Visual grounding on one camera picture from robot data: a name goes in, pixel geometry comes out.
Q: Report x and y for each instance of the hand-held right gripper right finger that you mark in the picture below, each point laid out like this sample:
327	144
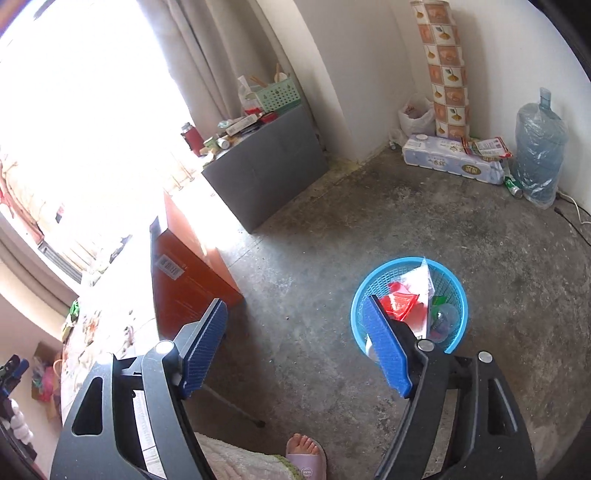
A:
388	350

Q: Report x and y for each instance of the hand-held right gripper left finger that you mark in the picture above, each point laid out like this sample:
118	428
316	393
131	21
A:
203	350

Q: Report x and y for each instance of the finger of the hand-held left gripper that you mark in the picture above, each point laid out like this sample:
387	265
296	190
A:
11	369

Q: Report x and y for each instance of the blue plastic mesh basket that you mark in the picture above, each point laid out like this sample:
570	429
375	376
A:
457	314

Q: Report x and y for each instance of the colourful plastic bags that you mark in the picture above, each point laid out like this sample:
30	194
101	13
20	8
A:
46	383

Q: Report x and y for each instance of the red plastic packet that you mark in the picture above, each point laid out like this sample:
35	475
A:
399	304

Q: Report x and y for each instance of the metal table leg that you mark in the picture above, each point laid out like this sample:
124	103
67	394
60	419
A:
235	406

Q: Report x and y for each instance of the white plastic wrapper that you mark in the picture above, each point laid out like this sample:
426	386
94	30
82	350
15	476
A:
422	286

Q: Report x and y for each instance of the large cardboard box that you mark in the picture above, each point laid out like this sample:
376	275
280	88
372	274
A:
184	277

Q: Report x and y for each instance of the cream fleece garment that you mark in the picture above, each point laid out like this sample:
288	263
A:
240	457

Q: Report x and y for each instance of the person's foot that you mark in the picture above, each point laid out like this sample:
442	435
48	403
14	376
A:
304	447

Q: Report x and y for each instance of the pink slipper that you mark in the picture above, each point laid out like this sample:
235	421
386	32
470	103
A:
314	468

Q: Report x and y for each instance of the black cabinet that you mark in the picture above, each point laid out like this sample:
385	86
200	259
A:
268	175

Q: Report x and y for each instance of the toilet paper pack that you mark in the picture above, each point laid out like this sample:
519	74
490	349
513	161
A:
443	159

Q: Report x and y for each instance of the green can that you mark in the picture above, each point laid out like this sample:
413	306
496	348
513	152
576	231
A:
513	187

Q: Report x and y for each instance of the grey can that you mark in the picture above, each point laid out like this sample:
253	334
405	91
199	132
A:
223	142

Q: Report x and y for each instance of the red bottle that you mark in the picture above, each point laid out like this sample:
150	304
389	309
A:
193	138

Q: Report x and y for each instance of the red printed packets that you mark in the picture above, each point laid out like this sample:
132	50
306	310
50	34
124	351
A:
487	147

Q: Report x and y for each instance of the large white plastic bag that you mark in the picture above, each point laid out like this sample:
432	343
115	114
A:
415	122

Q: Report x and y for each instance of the large water jug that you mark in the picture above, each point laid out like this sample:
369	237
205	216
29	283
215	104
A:
540	147

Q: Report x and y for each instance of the small white plastic bag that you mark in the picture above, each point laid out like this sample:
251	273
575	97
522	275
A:
244	94

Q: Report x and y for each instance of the green perforated storage basket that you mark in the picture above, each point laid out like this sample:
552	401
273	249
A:
277	94

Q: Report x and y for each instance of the window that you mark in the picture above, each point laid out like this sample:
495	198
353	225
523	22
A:
92	92

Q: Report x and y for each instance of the rolled patterned mat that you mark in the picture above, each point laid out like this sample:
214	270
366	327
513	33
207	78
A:
443	69

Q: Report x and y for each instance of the beige curtain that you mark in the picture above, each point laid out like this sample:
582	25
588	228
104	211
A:
221	37

